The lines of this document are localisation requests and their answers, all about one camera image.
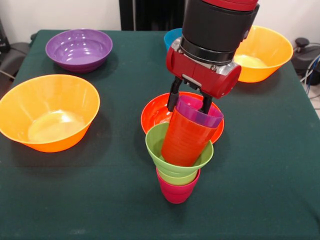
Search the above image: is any tangle of cables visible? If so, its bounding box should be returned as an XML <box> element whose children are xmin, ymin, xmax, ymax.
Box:
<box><xmin>298</xmin><ymin>42</ymin><xmax>320</xmax><ymax>101</ymax></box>

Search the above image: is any red plastic cup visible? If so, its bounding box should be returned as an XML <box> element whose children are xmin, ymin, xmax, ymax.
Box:
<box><xmin>161</xmin><ymin>107</ymin><xmax>218</xmax><ymax>168</ymax></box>

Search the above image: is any green plastic bowl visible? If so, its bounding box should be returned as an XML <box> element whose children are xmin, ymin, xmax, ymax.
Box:
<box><xmin>145</xmin><ymin>122</ymin><xmax>215</xmax><ymax>178</ymax></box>

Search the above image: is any blue plastic bowl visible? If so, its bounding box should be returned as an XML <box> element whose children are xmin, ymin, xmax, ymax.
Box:
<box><xmin>163</xmin><ymin>27</ymin><xmax>183</xmax><ymax>52</ymax></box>

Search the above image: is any purple plastic cup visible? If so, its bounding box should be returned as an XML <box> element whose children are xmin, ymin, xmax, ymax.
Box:
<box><xmin>176</xmin><ymin>94</ymin><xmax>225</xmax><ymax>129</ymax></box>

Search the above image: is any large orange plastic bowl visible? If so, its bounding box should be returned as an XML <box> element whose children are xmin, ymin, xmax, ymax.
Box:
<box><xmin>0</xmin><ymin>74</ymin><xmax>101</xmax><ymax>153</ymax></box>
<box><xmin>233</xmin><ymin>25</ymin><xmax>294</xmax><ymax>84</ymax></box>

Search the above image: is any red plastic bowl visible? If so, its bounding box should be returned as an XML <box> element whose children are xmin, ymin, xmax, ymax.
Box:
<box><xmin>140</xmin><ymin>91</ymin><xmax>225</xmax><ymax>145</ymax></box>

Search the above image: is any pink plastic cup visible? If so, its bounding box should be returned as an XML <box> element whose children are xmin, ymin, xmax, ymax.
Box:
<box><xmin>155</xmin><ymin>167</ymin><xmax>201</xmax><ymax>205</ymax></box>

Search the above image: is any dark green table cloth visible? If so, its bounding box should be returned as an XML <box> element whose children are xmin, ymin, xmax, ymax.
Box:
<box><xmin>0</xmin><ymin>29</ymin><xmax>320</xmax><ymax>240</ymax></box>

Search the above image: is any green plastic cup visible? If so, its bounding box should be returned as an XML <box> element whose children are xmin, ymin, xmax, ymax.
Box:
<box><xmin>157</xmin><ymin>168</ymin><xmax>201</xmax><ymax>186</ymax></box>

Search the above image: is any purple plastic bowl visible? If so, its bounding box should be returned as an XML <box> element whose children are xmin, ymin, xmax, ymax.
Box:
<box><xmin>44</xmin><ymin>28</ymin><xmax>114</xmax><ymax>74</ymax></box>

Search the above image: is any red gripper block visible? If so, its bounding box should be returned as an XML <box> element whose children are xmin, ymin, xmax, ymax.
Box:
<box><xmin>165</xmin><ymin>46</ymin><xmax>242</xmax><ymax>115</ymax></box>

